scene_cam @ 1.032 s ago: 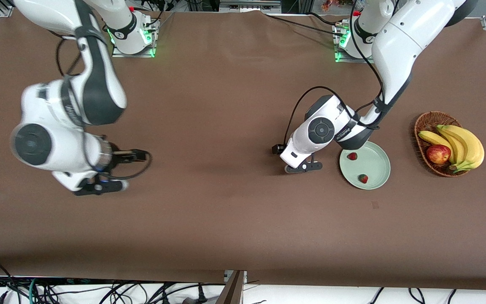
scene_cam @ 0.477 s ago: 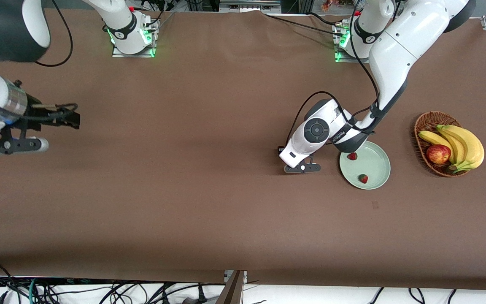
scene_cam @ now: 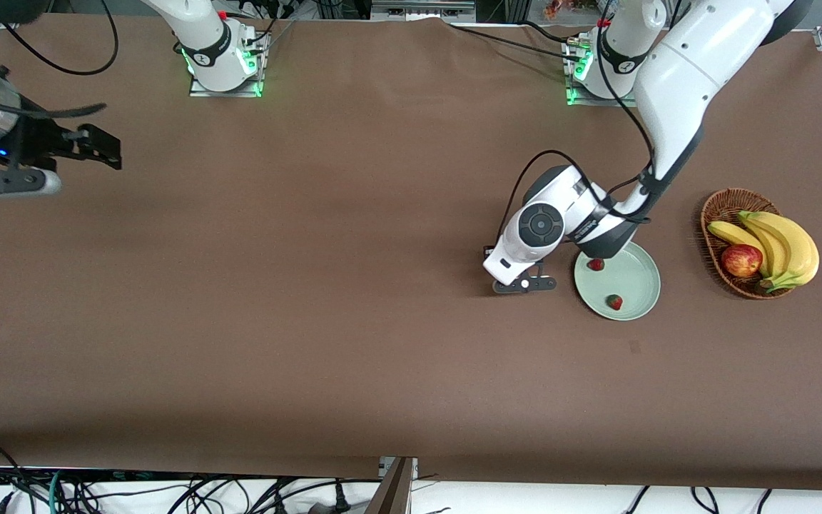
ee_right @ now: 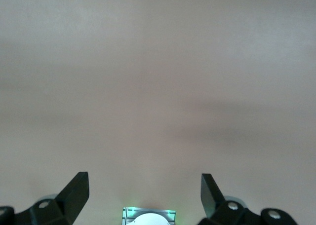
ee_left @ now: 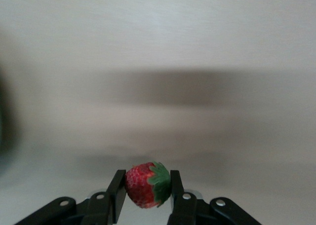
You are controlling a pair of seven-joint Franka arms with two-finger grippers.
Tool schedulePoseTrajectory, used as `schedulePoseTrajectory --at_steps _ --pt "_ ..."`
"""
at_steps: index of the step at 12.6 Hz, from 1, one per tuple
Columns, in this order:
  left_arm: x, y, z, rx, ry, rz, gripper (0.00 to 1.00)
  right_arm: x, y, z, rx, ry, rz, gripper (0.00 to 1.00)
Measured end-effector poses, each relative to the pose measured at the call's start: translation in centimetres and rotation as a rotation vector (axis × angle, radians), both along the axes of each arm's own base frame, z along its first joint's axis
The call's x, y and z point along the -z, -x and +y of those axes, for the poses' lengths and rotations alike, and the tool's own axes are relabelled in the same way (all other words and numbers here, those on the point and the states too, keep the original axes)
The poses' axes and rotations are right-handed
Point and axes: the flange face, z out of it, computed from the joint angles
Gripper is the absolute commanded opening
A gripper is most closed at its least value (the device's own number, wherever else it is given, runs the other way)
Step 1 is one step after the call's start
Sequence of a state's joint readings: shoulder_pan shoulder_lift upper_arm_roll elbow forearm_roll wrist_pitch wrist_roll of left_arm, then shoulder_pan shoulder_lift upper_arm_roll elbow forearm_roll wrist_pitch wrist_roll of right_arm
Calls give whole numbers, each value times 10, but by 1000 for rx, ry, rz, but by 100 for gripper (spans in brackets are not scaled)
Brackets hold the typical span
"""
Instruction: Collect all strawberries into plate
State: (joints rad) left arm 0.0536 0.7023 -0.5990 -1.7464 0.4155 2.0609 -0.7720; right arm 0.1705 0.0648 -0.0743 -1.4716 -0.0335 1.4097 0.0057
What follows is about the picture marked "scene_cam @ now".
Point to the grey metal frame bracket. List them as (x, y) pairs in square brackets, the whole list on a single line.
[(418, 11)]

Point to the red apple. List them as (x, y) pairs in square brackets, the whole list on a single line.
[(741, 260)]

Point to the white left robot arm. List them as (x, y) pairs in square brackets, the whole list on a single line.
[(689, 64)]

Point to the brown wicker basket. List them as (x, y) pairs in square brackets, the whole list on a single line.
[(721, 207)]

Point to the pale green round plate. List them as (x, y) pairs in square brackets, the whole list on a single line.
[(632, 285)]

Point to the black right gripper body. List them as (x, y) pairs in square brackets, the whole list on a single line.
[(34, 141)]

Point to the black power plug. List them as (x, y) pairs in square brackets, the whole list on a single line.
[(340, 496)]

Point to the yellow banana bunch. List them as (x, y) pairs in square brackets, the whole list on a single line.
[(793, 250)]

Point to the large table cover sheet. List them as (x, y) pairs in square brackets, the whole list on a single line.
[(311, 285)]

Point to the metal camera stand post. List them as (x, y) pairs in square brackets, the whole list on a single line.
[(397, 492)]

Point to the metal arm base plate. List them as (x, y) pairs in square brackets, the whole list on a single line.
[(200, 91), (628, 102)]

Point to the red strawberry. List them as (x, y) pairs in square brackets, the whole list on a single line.
[(616, 302), (596, 264)]

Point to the orange red plastic object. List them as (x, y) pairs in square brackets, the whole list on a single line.
[(561, 7)]

